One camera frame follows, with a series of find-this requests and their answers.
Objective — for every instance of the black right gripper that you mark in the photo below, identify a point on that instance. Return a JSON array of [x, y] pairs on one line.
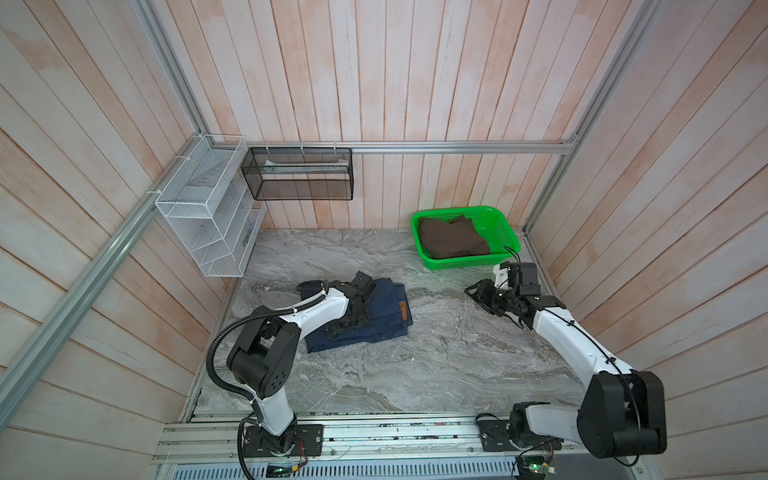
[[480, 293]]

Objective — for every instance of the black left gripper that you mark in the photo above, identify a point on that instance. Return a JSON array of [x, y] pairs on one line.
[[364, 318]]

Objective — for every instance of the dark blue denim jeans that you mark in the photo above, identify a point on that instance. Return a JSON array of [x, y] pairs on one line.
[[387, 315]]

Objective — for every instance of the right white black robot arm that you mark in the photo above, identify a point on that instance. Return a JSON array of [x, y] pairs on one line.
[[622, 412]]

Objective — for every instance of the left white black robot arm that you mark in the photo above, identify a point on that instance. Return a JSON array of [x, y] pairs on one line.
[[262, 357]]

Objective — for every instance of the folded dark brown trousers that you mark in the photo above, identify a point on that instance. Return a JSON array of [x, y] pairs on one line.
[[451, 239]]

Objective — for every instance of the green perforated plastic basket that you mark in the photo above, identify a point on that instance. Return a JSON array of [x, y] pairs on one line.
[[489, 222]]

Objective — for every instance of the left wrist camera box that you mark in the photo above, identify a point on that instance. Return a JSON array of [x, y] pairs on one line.
[[363, 282]]

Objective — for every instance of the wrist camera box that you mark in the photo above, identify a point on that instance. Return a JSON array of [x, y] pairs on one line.
[[363, 282], [521, 278]]

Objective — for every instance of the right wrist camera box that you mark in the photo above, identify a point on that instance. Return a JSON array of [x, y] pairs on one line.
[[521, 278]]

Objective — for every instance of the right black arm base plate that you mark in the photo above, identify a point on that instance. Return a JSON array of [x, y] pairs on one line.
[[500, 435]]

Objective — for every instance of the black mesh wall basket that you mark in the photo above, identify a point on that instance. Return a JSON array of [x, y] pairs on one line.
[[299, 173]]

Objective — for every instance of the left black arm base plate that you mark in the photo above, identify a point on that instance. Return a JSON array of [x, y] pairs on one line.
[[297, 440]]

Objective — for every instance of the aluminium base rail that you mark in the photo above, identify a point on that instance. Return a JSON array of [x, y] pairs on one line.
[[368, 446]]

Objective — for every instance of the horizontal aluminium wall rail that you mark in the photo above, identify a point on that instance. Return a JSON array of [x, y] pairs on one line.
[[558, 147]]

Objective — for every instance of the white wire mesh shelf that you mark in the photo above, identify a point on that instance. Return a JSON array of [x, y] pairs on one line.
[[209, 206]]

